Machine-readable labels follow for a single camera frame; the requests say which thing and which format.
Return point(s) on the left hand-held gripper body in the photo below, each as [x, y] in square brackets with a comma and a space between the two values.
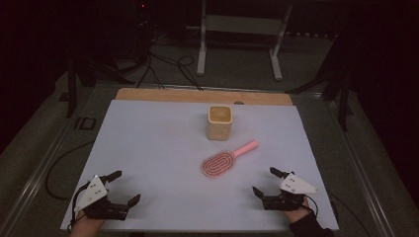
[94, 194]

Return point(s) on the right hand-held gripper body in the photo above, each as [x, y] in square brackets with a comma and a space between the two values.
[294, 186]

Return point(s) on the pink hairbrush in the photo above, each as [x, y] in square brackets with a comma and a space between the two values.
[219, 164]

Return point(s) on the person's left hand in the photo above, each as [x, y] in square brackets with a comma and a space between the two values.
[86, 226]

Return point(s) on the beige square holder cup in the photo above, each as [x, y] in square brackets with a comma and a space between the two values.
[219, 130]

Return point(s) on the black rectangular floor frame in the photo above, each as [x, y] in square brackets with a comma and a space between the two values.
[77, 123]

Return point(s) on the person's right hand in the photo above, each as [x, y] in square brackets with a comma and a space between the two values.
[296, 214]

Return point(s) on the black stand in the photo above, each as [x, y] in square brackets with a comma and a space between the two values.
[344, 98]
[71, 89]

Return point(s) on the white table mat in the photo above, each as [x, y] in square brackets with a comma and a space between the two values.
[164, 158]

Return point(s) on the metal floor rail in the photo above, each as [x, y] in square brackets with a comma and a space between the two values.
[359, 161]
[36, 177]

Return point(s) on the wooden table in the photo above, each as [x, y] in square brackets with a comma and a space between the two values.
[184, 95]

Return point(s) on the white metal stand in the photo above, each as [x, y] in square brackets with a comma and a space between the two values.
[242, 24]

